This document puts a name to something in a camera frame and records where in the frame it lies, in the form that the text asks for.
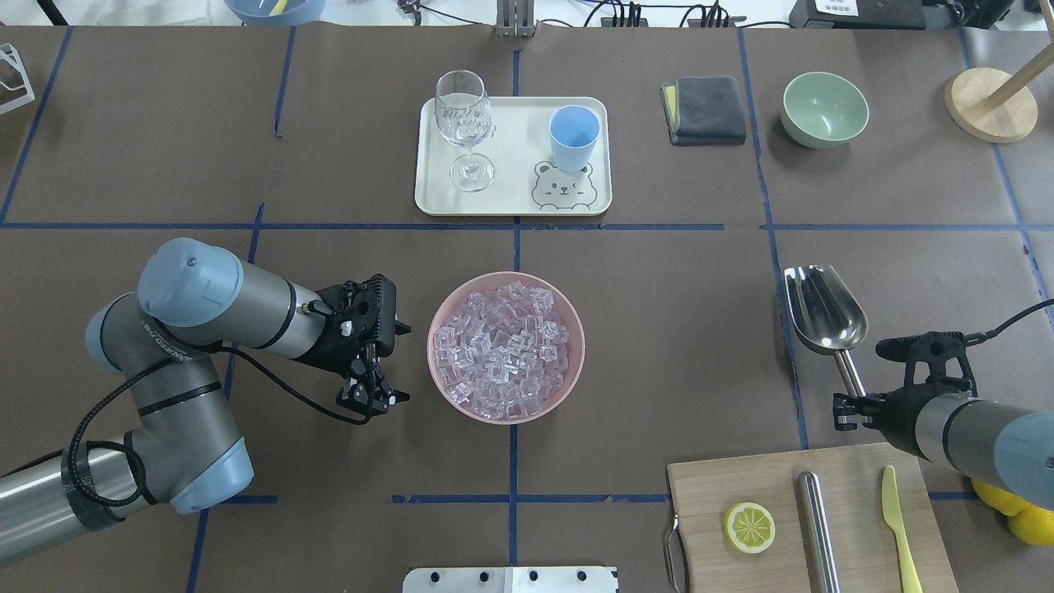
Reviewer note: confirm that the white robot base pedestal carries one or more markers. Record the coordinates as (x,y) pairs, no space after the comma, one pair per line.
(512,579)

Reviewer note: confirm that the cream bear tray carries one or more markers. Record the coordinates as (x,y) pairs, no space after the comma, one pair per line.
(527,183)

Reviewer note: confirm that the white wire cup rack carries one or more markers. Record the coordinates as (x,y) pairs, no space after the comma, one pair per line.
(16,89)

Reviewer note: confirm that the yellow plastic knife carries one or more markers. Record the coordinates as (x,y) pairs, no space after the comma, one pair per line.
(893,518)

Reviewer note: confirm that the aluminium frame post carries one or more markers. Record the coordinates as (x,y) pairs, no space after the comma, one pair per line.
(515,19)

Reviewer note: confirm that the yellow lemon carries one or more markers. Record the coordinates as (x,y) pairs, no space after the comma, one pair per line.
(1005,502)
(1032,525)

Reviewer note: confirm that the blue bowl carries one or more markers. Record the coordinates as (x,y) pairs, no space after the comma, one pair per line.
(255,13)

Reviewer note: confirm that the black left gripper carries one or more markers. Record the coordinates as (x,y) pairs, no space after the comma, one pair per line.
(336,353)

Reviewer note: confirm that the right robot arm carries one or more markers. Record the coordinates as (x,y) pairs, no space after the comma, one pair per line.
(937,416)

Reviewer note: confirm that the blue plastic cup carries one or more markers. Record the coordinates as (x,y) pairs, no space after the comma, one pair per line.
(573,131)

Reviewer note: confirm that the pink bowl of ice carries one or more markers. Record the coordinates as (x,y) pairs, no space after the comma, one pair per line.
(506,348)

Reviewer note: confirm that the green ceramic bowl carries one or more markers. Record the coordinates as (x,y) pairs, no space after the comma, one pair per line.
(822,110)

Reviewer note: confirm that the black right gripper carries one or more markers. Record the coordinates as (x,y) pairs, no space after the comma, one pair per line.
(898,412)

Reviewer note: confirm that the clear wine glass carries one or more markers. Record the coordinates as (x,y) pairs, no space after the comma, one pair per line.
(462,111)

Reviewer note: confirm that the steel ice scoop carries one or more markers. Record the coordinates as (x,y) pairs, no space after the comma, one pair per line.
(827,318)

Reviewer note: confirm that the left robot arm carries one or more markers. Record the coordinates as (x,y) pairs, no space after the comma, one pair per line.
(194,300)

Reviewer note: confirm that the wooden stand with round base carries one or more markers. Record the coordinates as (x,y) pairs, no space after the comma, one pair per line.
(989,103)

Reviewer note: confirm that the lemon half slice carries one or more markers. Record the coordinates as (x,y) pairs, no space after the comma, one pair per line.
(749,527)

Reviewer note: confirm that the steel rod handle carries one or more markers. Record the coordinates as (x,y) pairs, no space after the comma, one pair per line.
(817,534)

